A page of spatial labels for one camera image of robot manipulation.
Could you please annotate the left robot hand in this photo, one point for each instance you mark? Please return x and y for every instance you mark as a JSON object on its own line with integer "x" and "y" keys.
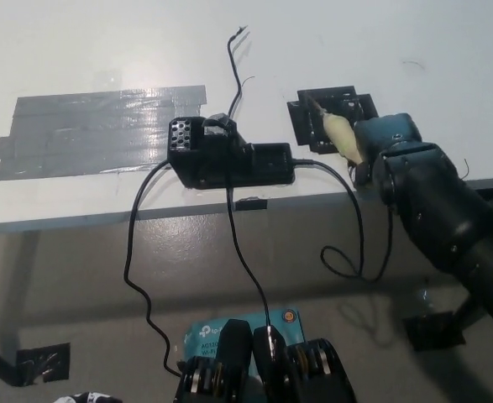
{"x": 88, "y": 397}

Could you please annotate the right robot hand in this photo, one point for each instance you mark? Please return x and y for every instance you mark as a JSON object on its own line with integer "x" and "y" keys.
{"x": 389, "y": 132}

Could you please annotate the tape-wrapped soldering iron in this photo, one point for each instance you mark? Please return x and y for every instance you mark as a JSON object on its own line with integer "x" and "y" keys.
{"x": 342, "y": 134}

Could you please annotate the black robot torso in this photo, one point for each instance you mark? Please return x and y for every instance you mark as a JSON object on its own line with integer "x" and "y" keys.
{"x": 233, "y": 361}

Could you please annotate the black soldering station base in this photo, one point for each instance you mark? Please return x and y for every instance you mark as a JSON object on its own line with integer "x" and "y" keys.
{"x": 225, "y": 168}

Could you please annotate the black floor tape patch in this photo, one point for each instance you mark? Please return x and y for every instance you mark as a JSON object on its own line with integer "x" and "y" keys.
{"x": 42, "y": 363}
{"x": 433, "y": 331}

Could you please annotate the black iron holder plate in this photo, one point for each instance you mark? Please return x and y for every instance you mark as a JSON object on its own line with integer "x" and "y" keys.
{"x": 334, "y": 96}

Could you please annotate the teal router box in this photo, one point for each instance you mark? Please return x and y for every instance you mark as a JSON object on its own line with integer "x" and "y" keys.
{"x": 204, "y": 333}

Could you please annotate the small black tape strip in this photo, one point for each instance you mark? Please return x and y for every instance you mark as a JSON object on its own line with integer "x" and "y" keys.
{"x": 251, "y": 205}

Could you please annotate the grey duct tape patch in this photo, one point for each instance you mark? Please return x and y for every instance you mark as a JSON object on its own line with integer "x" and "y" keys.
{"x": 90, "y": 130}

